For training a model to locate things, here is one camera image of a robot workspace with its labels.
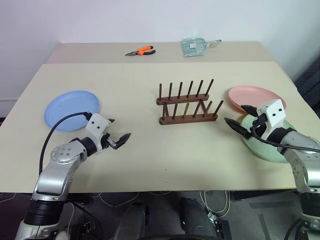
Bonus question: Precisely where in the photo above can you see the blue plate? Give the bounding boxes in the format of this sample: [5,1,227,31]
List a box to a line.
[44,90,102,133]

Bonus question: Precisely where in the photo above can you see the dark rounded shape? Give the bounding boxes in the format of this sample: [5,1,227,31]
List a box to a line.
[179,196,215,240]
[115,199,151,240]

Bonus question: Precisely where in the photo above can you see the black table frame bar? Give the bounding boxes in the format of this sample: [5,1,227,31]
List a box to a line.
[231,190,300,202]

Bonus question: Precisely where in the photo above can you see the clear plastic bag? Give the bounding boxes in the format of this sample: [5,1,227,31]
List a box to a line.
[180,37,223,58]

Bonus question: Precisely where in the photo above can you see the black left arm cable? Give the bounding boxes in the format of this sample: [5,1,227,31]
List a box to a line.
[38,111,92,176]

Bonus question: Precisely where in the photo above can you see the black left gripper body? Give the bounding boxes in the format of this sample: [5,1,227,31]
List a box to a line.
[98,132,119,152]

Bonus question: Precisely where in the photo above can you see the white floor cable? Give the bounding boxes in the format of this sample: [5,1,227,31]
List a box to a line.
[96,191,142,209]
[199,190,231,219]
[0,192,17,207]

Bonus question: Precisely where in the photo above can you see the orange-handled pliers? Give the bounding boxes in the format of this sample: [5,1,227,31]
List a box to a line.
[124,45,157,57]

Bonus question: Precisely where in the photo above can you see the wooden dish rack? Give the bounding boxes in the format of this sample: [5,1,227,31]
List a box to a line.
[156,78,225,126]

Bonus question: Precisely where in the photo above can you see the pink-red plate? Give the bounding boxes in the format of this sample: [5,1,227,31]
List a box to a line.
[227,86,287,116]

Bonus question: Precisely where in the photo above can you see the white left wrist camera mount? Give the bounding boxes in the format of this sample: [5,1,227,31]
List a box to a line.
[84,113,113,141]

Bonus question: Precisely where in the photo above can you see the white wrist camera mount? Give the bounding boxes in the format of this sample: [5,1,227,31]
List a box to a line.
[257,99,287,138]
[84,113,113,141]

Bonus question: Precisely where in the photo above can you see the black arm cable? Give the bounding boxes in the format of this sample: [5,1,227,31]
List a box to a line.
[251,117,320,153]
[38,111,92,176]

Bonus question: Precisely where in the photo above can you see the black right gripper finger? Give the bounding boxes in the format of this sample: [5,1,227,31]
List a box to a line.
[240,104,261,118]
[223,117,251,139]

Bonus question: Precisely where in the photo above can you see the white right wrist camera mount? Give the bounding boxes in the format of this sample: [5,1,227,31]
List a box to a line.
[257,99,287,138]

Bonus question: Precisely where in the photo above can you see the light green plate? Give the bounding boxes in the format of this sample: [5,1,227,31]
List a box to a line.
[240,113,299,164]

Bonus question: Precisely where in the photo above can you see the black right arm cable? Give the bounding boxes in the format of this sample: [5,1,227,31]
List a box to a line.
[251,117,320,153]

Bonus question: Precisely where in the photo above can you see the black mesh chair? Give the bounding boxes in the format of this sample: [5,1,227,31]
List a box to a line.
[292,54,320,102]

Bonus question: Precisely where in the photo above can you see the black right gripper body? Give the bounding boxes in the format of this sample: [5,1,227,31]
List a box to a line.
[249,114,270,141]

